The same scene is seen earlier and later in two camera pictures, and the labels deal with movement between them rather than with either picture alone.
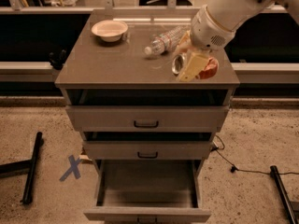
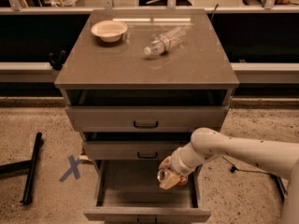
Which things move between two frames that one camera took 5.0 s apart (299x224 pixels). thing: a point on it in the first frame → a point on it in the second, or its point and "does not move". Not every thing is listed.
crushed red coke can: x=208 y=71 → x=163 y=175
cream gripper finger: x=185 y=45 → x=165 y=163
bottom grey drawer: x=147 y=191 does not move
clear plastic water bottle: x=164 y=42 does not move
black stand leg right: x=275 y=174 does not move
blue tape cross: x=74 y=168 does not move
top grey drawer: x=147 y=109 does not move
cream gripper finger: x=194 y=67 → x=172 y=179
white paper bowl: x=109 y=30 does not move
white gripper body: x=207 y=32 → x=177 y=164
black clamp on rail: x=57 y=62 does not move
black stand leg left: x=28 y=166 does not move
